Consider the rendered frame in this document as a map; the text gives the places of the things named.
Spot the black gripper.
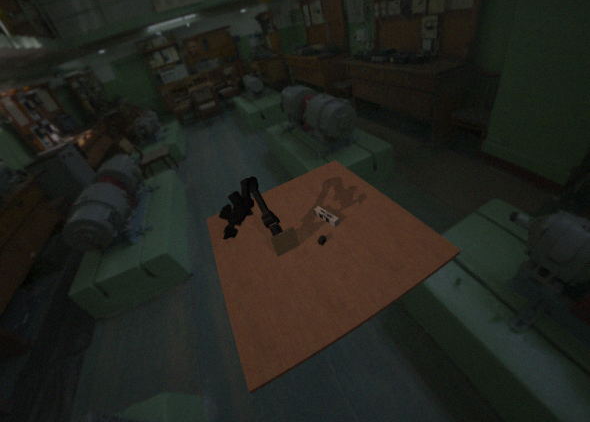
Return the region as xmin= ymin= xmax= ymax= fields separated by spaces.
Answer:
xmin=223 ymin=204 xmax=247 ymax=240

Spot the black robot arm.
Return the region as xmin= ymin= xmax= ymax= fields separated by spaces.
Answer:
xmin=219 ymin=176 xmax=283 ymax=237

